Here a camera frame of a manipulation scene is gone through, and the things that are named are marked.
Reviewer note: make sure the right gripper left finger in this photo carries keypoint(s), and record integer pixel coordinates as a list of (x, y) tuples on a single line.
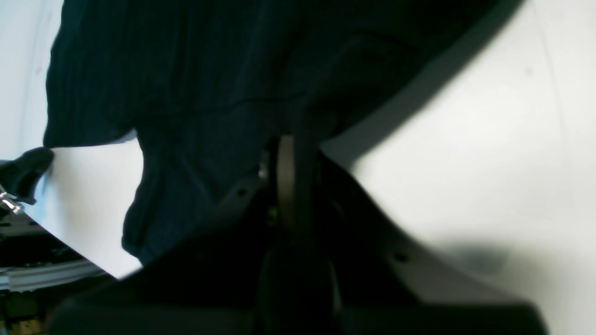
[(207, 285)]

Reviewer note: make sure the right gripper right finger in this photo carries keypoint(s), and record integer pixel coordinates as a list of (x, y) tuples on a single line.
[(388, 283)]

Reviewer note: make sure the black T-shirt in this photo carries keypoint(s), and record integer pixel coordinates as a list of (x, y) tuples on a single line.
[(206, 83)]

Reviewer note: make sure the aluminium frame rail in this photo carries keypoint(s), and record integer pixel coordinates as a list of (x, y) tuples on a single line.
[(33, 278)]

